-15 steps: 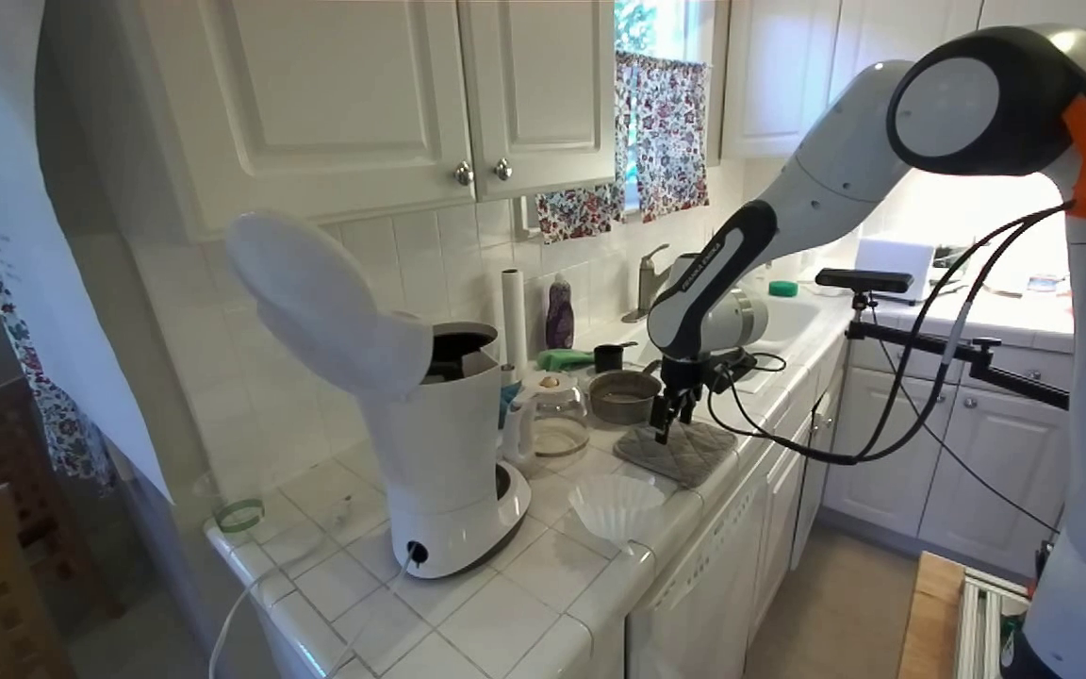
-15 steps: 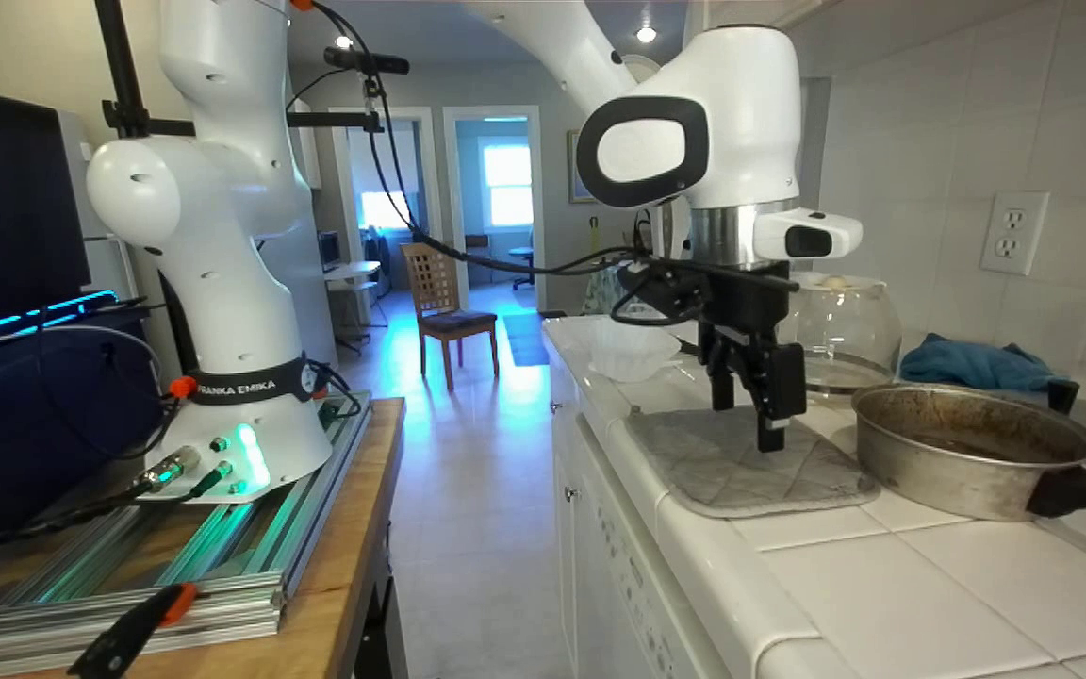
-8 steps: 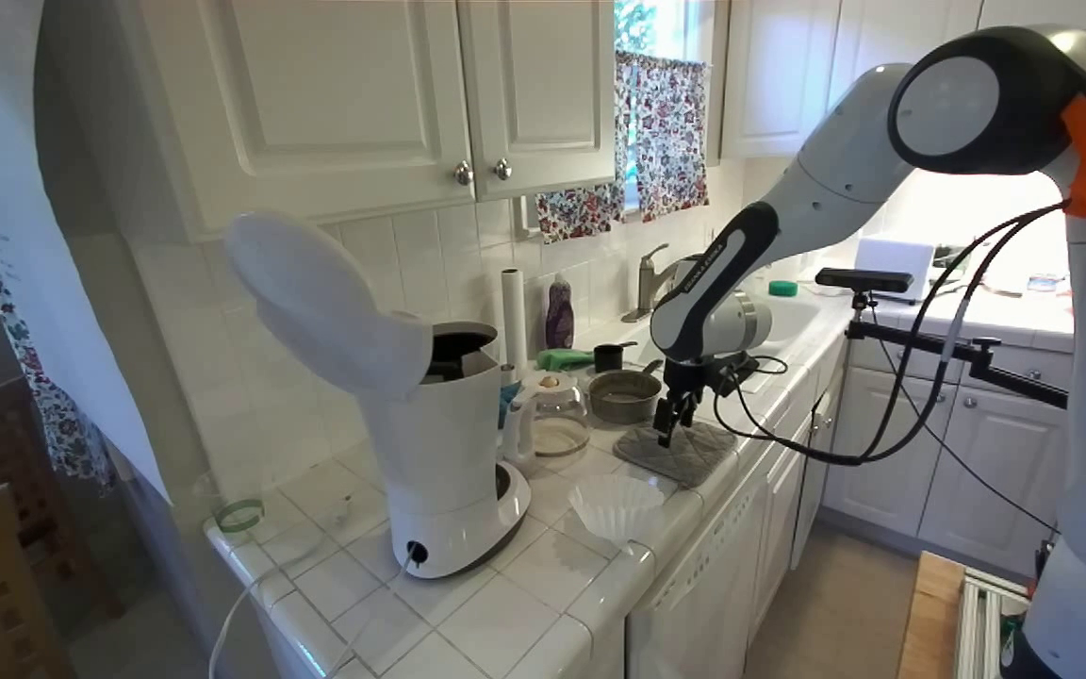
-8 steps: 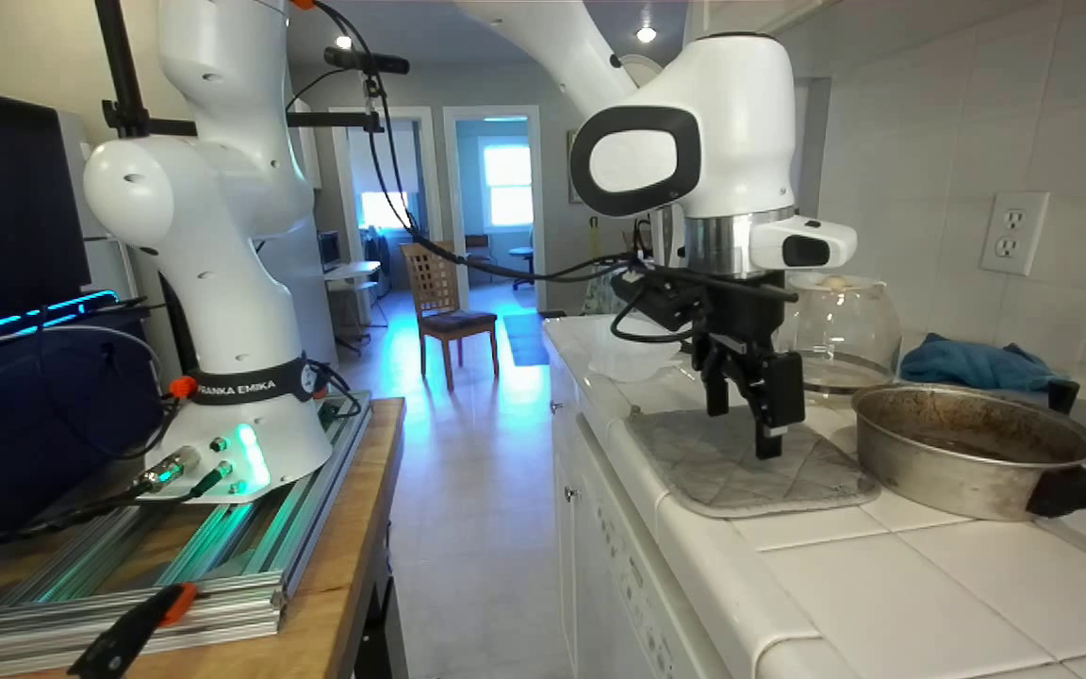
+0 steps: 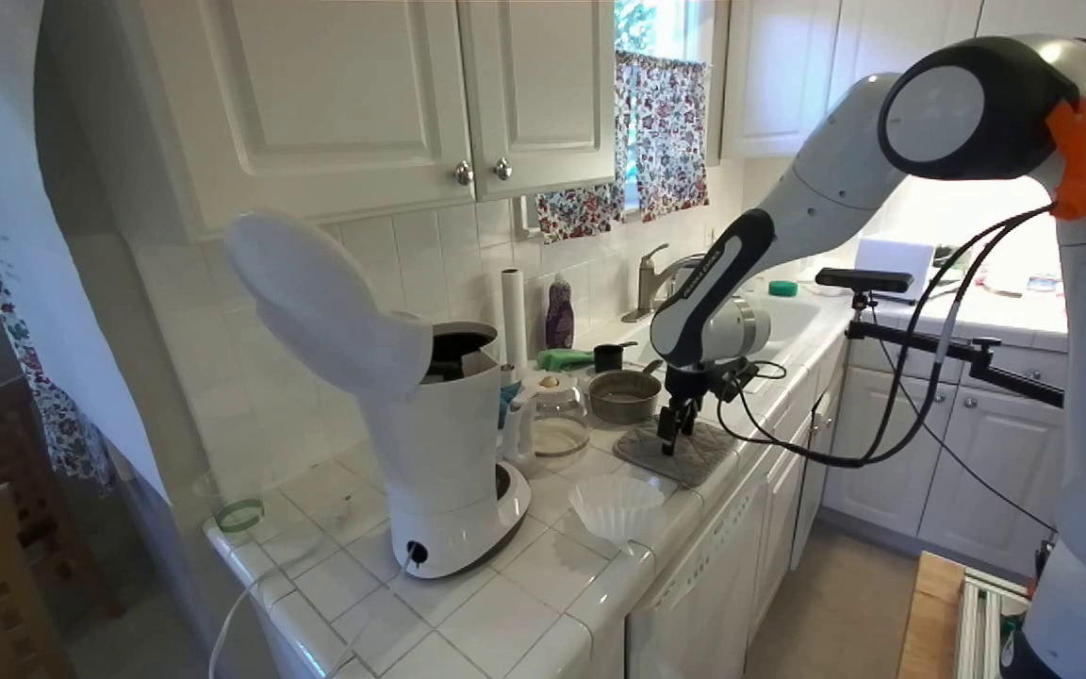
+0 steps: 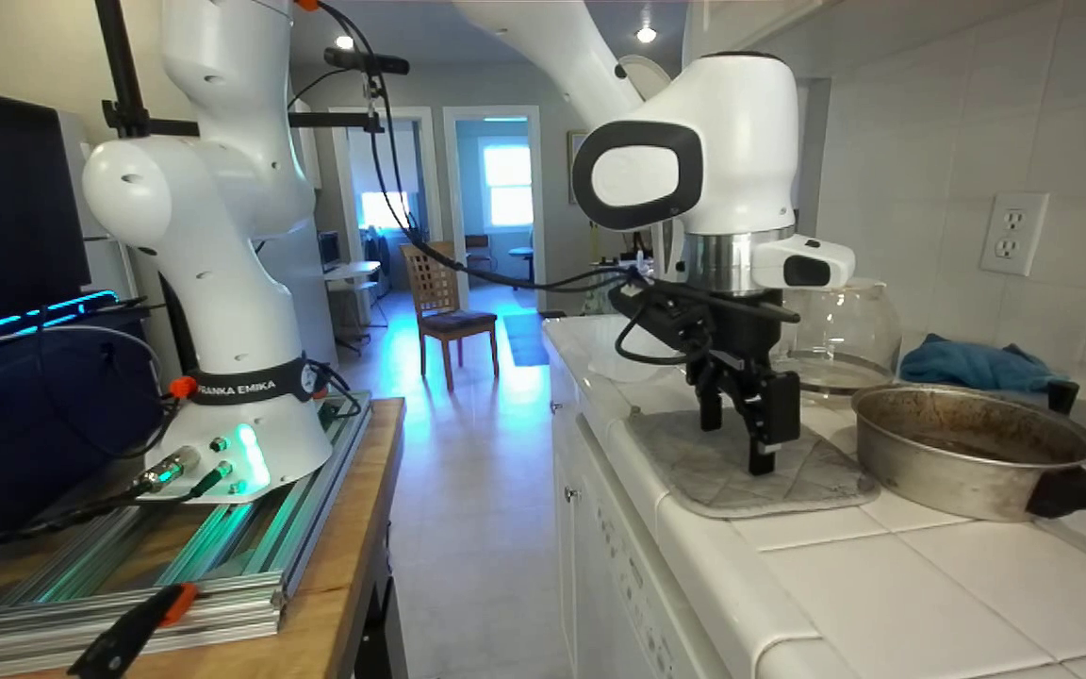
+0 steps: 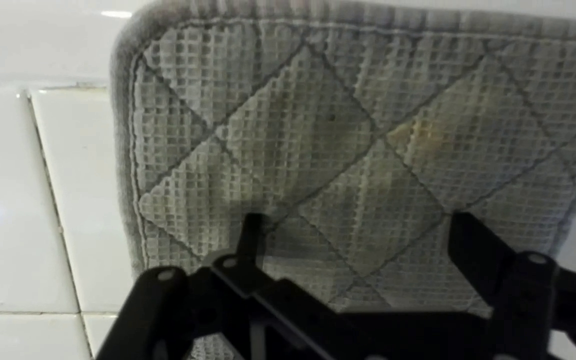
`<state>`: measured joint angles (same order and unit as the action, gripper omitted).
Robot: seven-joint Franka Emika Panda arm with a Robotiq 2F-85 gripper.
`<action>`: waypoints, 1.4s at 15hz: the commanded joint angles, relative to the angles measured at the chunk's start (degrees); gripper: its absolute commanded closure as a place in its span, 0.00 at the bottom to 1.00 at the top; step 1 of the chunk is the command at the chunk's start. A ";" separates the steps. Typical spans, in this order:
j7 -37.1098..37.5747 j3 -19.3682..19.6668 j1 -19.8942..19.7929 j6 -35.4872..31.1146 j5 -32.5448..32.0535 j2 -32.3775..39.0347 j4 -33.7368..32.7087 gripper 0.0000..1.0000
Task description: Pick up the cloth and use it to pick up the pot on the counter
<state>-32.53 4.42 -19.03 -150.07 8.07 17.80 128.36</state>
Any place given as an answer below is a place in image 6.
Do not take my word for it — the white wall outlet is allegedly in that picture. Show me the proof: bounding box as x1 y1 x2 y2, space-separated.
980 191 1049 274

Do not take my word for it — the grey quilted pot holder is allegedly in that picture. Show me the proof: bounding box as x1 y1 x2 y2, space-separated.
627 410 877 520

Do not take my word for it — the wooden chair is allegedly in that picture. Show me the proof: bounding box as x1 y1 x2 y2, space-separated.
402 240 497 372

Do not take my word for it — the blue cloth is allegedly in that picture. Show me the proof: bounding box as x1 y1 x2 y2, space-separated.
902 336 1053 392

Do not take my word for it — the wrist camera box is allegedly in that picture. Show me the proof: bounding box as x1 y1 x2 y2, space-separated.
749 239 857 292

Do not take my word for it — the wooden robot cart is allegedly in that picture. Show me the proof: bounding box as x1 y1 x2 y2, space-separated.
0 401 402 679

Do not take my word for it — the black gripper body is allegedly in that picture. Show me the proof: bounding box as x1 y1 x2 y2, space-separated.
612 280 795 392

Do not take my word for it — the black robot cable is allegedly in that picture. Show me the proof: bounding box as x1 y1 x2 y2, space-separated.
290 0 648 298

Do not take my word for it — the worn metal pot black handle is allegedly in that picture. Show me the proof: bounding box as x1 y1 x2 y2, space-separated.
853 385 1086 520

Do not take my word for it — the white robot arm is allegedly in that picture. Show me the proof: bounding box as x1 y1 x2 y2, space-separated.
82 0 795 505

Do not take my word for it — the black computer monitor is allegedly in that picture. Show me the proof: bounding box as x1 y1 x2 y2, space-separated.
0 98 90 318

